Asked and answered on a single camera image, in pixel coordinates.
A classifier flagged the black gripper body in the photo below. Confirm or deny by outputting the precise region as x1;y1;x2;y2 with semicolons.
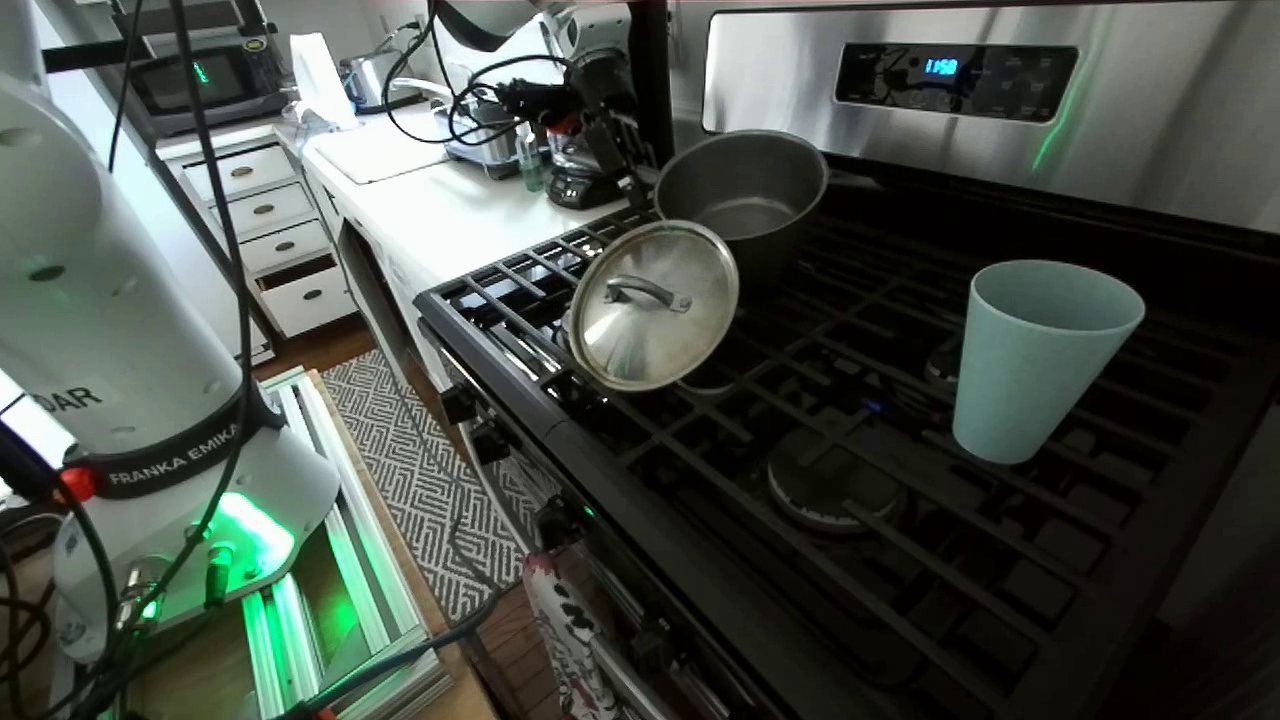
554;49;647;148

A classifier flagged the white drawer cabinet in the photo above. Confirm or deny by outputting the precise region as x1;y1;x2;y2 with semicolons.
155;125;359;346

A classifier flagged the black coffee maker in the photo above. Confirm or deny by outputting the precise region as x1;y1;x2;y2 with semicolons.
624;0;678;174

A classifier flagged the black wrist cable bundle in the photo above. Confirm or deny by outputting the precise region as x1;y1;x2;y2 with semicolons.
378;13;578;152

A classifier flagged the steel pot lid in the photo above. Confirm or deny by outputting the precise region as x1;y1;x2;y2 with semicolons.
560;217;744;401

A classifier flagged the patterned dish towel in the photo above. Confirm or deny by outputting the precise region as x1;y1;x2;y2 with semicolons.
515;543;682;720

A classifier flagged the black floor cable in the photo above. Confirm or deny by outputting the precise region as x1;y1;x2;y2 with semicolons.
274;584;521;720

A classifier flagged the teal plastic cup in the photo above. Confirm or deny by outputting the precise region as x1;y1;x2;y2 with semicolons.
946;257;1147;467

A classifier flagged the black metal bar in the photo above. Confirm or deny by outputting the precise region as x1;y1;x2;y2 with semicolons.
34;35;173;77

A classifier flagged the grey patterned rug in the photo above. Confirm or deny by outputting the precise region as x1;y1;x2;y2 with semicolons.
316;348;563;628

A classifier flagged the black gas stove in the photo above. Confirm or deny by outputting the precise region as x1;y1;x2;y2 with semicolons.
410;0;1280;720

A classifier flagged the aluminium base frame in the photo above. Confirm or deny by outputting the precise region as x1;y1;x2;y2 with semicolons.
237;364;453;720

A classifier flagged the grey steel pot with handle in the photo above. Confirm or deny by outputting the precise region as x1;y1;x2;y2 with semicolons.
618;128;836;291

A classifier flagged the clear soap bottle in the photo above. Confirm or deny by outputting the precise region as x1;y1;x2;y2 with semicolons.
513;117;550;194

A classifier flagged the white cutting board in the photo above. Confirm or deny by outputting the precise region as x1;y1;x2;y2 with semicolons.
308;117;453;189

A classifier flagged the black microwave oven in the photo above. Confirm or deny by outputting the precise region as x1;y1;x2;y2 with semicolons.
125;35;297;145

